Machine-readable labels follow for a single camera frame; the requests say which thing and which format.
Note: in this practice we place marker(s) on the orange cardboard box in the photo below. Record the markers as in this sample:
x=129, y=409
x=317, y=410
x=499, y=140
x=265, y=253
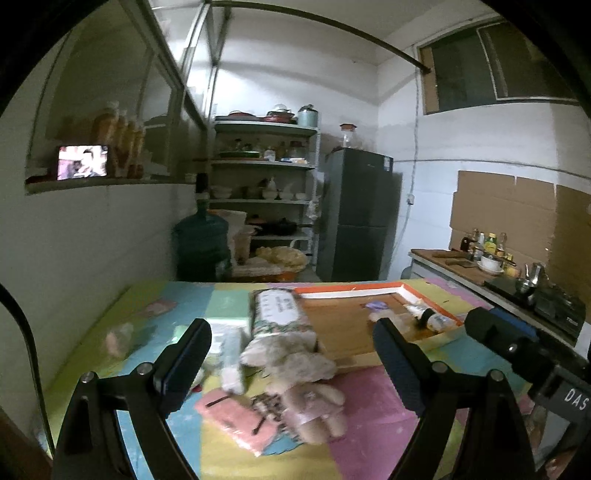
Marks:
x=341, y=318

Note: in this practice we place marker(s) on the white shelf rack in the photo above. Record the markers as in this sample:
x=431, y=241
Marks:
x=263, y=164

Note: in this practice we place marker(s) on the glass jar with red lid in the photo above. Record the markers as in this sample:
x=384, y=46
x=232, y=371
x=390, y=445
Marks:
x=349, y=136

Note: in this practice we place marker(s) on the steel kettle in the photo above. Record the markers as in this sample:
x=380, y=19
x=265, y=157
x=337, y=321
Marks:
x=533, y=277

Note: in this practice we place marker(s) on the red pot with glass lid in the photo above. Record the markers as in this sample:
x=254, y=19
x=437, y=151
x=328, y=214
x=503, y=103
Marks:
x=279, y=114

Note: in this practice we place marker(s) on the cardboard wall sheet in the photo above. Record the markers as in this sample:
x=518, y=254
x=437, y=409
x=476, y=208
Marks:
x=508, y=207

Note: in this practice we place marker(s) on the black gas stove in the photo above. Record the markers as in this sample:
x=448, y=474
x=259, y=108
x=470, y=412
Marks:
x=554, y=309

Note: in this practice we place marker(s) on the dark refrigerator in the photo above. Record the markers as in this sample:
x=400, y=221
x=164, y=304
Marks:
x=355, y=212

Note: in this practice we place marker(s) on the bag of yellow food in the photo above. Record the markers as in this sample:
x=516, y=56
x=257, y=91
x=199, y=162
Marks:
x=281, y=257

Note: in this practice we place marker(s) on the beige teddy bear with dress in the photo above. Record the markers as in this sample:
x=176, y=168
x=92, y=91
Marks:
x=314, y=406

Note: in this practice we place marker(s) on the teal enamel pot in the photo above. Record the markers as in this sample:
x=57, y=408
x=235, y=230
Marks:
x=308, y=117

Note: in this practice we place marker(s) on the small purple item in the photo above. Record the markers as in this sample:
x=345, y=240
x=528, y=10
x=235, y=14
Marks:
x=376, y=305

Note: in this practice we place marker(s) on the interior sliding glass window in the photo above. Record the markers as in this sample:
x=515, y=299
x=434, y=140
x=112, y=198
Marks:
x=157, y=92

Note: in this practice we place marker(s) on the floral tissue pack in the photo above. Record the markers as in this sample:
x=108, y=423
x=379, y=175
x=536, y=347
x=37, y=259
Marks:
x=277, y=314

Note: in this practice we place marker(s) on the green and white box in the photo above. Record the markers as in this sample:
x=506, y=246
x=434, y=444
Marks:
x=221, y=325

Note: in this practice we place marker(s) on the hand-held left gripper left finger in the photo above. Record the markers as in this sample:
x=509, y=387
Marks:
x=182, y=364

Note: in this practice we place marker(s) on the black wok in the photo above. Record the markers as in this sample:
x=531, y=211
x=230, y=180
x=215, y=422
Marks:
x=279, y=227

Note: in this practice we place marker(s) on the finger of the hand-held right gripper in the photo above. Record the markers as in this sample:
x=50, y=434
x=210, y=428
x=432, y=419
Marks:
x=501, y=330

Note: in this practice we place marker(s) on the white sack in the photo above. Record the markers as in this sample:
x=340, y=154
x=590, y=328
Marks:
x=235, y=230

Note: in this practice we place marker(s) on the beige crumpled item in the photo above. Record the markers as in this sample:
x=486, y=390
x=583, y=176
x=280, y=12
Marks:
x=119, y=340

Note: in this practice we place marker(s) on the white soft packet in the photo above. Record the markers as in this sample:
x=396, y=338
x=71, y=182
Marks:
x=233, y=360

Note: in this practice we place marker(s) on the pink pouch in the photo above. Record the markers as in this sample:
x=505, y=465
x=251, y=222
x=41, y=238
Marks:
x=231, y=415

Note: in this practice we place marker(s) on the outer window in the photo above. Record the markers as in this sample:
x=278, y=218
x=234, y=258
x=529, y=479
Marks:
x=466, y=69

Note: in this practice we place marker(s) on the white bowl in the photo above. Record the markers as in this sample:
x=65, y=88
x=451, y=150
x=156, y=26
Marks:
x=490, y=264

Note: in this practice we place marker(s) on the dark patterned cloth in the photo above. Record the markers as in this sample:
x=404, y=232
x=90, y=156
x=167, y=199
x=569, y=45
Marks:
x=265, y=408

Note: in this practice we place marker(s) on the metal curtain rod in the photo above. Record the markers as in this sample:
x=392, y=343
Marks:
x=323, y=21

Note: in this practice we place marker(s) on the kitchen counter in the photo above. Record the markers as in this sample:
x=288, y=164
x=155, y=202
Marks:
x=438, y=258

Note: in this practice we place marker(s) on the green water jug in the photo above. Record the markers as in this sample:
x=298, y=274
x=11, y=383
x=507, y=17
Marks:
x=201, y=244

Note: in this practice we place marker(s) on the row of condiment bottles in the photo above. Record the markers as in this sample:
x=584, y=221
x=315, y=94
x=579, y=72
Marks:
x=489, y=242

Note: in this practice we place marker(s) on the black hair pin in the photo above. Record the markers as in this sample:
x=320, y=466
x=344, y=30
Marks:
x=259, y=425
x=218, y=401

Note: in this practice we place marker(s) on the white tube with black cap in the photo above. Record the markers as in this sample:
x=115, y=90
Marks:
x=434, y=318

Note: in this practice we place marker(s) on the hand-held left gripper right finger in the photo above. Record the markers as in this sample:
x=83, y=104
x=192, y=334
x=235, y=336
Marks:
x=397, y=364

